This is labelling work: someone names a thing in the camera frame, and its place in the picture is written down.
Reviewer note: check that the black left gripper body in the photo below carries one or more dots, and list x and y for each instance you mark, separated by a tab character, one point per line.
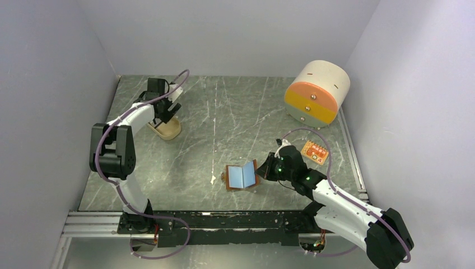
167	114

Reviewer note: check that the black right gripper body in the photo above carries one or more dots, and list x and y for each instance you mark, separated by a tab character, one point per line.
274	170

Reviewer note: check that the beige plastic tray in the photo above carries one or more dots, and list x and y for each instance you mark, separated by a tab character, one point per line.
166	131

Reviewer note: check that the brown leather card holder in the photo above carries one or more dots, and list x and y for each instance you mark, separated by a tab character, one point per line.
241	177

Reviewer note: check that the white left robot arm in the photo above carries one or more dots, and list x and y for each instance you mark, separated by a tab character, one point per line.
112	150

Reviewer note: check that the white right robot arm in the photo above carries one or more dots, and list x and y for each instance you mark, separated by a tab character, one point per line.
382	234

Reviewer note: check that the orange patterned card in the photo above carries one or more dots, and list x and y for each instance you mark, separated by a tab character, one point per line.
315	152

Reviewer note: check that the round pastel drawer box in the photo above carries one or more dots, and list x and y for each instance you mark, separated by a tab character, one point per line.
317	93

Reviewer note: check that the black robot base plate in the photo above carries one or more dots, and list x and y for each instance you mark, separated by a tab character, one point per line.
173	228

